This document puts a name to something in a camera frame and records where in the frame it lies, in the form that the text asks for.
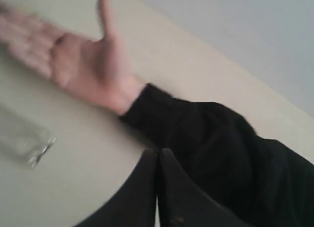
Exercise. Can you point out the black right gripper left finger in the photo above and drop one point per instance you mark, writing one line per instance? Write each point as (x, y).
(134, 204)

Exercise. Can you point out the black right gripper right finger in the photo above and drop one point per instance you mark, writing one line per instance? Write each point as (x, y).
(181, 203)

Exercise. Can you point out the clear cola bottle red label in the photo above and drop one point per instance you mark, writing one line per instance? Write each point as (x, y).
(22, 139)

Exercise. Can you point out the black jacket sleeve forearm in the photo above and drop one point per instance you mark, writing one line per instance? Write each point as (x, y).
(263, 182)

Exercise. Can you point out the person's open bare hand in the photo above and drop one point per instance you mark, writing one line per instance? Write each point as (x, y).
(95, 71)

